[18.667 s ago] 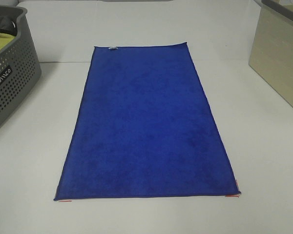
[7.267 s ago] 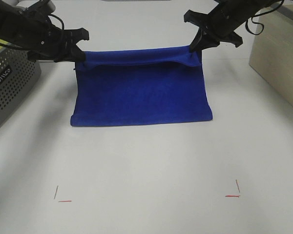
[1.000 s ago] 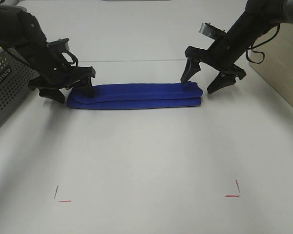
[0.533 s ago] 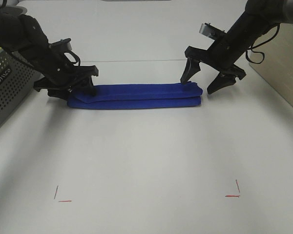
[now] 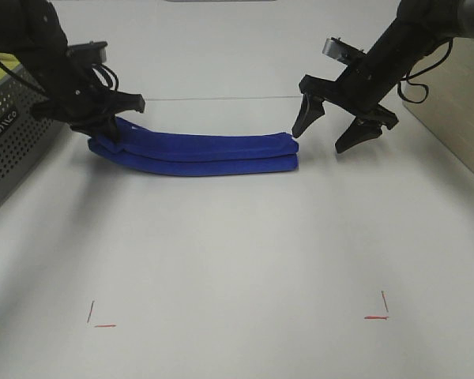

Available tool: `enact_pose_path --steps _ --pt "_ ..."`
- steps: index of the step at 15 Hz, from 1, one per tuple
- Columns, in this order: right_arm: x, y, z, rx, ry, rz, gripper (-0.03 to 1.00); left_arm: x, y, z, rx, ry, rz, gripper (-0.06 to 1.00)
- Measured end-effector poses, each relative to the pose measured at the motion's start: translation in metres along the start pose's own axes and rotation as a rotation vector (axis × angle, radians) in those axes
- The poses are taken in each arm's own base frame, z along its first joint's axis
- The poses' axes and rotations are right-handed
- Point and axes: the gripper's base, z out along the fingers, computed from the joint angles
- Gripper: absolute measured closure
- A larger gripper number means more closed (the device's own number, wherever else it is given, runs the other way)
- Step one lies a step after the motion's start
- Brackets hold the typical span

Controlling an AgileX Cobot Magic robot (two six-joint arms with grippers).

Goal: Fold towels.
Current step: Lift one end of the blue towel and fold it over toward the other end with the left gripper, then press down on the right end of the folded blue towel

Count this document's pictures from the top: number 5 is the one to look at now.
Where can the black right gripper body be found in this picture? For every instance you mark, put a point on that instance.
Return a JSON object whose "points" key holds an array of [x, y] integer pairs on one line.
{"points": [[358, 90]]}

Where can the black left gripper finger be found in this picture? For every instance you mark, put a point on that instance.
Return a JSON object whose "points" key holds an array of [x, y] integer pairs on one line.
{"points": [[105, 132]]}

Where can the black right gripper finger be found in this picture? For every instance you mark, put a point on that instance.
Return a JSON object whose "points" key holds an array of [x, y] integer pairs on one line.
{"points": [[311, 109], [359, 131]]}

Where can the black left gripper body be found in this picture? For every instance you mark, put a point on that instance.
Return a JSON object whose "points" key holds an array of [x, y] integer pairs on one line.
{"points": [[84, 108]]}

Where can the blue microfiber towel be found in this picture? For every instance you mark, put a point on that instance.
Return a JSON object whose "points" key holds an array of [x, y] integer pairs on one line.
{"points": [[189, 155]]}

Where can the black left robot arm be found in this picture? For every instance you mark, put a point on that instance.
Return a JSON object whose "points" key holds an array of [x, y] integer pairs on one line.
{"points": [[78, 88]]}

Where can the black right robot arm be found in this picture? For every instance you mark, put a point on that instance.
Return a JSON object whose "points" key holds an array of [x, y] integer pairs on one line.
{"points": [[419, 29]]}

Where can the grey perforated plastic basket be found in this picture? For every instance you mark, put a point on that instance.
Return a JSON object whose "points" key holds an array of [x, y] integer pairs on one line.
{"points": [[24, 141]]}

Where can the beige storage box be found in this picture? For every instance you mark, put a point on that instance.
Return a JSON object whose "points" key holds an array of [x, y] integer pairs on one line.
{"points": [[448, 111]]}

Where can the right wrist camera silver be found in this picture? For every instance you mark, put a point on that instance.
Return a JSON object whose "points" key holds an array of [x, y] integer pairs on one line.
{"points": [[342, 52]]}

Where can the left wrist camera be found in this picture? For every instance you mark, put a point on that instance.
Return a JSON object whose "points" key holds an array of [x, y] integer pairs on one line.
{"points": [[88, 54]]}

